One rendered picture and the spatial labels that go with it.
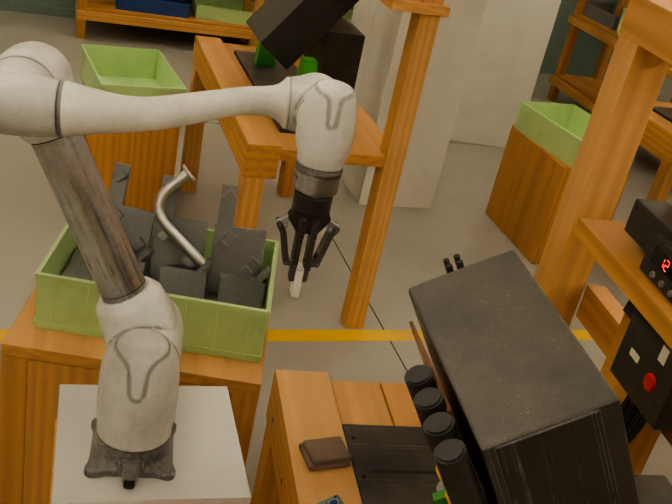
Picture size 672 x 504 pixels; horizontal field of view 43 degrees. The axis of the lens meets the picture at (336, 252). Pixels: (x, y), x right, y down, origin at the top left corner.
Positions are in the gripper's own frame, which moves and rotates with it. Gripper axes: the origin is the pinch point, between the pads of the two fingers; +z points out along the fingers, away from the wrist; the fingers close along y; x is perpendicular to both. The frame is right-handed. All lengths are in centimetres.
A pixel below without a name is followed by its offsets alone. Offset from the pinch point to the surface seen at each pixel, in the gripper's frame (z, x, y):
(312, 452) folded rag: 38.5, 7.7, -9.1
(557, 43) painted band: 99, -706, -395
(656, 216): -31, 20, -59
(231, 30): 108, -602, -41
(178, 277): 41, -66, 19
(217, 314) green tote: 39, -45, 9
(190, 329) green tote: 45, -46, 15
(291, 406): 41.5, -11.4, -7.4
